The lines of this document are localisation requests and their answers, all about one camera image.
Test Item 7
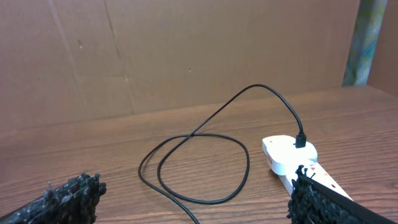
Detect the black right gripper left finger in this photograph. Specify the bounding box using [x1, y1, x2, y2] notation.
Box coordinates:
[1, 173, 106, 224]

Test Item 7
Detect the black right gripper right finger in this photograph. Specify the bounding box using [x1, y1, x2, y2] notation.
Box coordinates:
[287, 165, 396, 224]

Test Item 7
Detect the white charger plug adapter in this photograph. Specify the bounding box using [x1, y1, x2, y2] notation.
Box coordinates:
[262, 135, 318, 175]

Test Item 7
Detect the white power strip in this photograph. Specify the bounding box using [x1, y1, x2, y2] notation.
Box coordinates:
[279, 160, 352, 200]

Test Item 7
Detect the patterned curtain strip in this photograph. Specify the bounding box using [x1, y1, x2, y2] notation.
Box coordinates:
[343, 0, 388, 86]

